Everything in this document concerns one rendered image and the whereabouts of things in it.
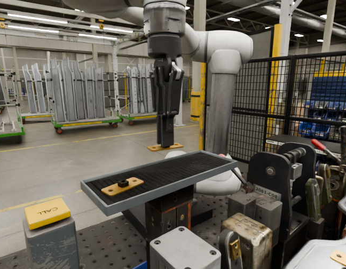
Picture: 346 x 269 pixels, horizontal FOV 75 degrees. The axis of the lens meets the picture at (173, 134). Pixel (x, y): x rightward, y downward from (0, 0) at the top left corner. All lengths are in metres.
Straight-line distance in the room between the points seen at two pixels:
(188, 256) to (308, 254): 0.32
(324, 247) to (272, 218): 0.13
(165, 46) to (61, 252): 0.42
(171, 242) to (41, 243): 0.20
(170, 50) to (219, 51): 0.54
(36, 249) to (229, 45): 0.90
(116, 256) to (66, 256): 0.58
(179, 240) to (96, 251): 0.70
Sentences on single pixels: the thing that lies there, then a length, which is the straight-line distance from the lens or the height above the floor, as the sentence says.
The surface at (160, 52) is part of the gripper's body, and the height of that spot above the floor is 1.43.
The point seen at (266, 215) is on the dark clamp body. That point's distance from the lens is 0.61.
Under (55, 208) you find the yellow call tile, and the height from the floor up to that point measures 1.16.
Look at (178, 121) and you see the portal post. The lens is 7.58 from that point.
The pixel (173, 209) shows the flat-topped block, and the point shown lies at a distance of 0.55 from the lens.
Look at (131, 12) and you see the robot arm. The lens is 0.70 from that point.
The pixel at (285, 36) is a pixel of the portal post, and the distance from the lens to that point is 5.22.
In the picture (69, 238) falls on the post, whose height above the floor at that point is 1.11.
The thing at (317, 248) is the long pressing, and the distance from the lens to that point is 0.66.
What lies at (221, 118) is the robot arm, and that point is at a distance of 1.03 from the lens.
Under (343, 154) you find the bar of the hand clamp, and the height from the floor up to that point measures 1.11.
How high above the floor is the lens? 1.37
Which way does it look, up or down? 13 degrees down
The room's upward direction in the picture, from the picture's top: straight up
